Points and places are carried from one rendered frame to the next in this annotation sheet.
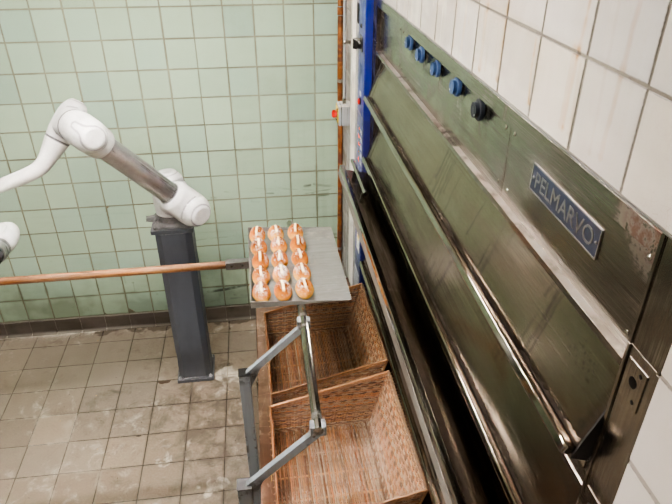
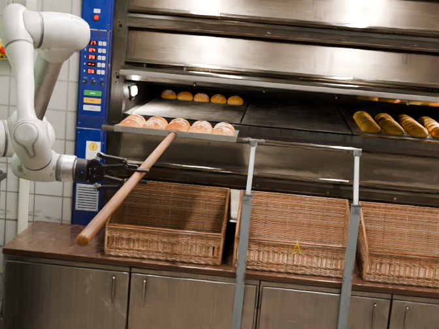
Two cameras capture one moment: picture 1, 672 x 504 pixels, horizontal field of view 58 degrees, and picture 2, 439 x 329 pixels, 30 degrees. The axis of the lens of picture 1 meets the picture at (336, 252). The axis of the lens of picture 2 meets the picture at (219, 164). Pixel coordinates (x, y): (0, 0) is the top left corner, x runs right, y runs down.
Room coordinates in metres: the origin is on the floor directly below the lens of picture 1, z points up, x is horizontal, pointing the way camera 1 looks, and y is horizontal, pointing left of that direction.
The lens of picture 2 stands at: (1.09, 3.85, 1.75)
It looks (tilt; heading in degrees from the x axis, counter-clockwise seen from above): 11 degrees down; 281
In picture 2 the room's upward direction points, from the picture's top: 5 degrees clockwise
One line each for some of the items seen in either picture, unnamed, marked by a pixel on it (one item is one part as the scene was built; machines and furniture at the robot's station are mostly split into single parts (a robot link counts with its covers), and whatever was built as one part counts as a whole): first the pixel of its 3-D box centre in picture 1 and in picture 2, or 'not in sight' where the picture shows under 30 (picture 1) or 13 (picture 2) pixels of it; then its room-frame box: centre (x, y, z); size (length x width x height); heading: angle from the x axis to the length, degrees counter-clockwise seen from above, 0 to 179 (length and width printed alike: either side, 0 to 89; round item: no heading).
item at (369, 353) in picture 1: (320, 347); (170, 219); (2.06, 0.07, 0.72); 0.56 x 0.49 x 0.28; 9
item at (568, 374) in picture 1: (438, 167); (308, 6); (1.52, -0.28, 1.80); 1.79 x 0.11 x 0.19; 7
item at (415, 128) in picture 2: not in sight; (400, 124); (1.00, -0.79, 1.21); 0.61 x 0.48 x 0.06; 97
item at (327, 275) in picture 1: (295, 260); (179, 128); (2.02, 0.16, 1.19); 0.55 x 0.36 x 0.03; 8
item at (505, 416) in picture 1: (430, 249); (303, 59); (1.52, -0.28, 1.54); 1.79 x 0.11 x 0.19; 7
